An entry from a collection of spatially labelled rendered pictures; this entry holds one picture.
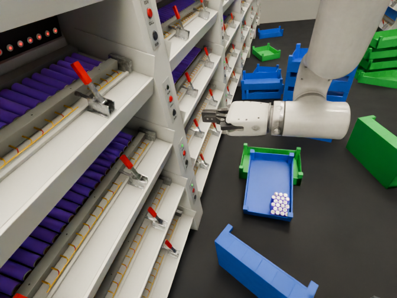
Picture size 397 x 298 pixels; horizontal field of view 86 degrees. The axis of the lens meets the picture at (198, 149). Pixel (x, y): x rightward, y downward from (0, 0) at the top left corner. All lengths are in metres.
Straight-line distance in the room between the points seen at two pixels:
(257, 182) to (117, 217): 0.75
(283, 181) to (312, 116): 0.62
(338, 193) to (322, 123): 0.72
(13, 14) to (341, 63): 0.45
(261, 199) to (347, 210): 0.36
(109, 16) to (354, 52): 0.45
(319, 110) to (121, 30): 0.45
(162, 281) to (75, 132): 0.60
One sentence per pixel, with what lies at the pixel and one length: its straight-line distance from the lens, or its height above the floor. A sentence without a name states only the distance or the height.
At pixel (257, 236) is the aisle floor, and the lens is 1.01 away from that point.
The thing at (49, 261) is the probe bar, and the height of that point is 0.56.
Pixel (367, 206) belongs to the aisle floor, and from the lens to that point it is 1.22.
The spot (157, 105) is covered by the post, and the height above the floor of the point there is 0.64.
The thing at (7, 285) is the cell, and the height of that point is 0.57.
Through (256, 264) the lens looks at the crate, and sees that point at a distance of 0.75.
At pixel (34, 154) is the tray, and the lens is 0.37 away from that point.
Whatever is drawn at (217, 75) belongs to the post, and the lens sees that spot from 1.26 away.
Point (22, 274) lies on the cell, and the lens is 0.48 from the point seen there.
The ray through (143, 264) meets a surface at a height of 0.32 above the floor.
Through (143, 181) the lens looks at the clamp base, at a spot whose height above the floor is 0.52.
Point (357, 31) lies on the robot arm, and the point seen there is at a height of 0.79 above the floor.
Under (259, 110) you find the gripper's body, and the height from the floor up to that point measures 0.61.
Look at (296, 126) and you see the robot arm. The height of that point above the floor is 0.59.
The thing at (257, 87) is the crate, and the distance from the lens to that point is 1.79.
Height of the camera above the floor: 0.90
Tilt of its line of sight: 41 degrees down
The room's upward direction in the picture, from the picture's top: 10 degrees counter-clockwise
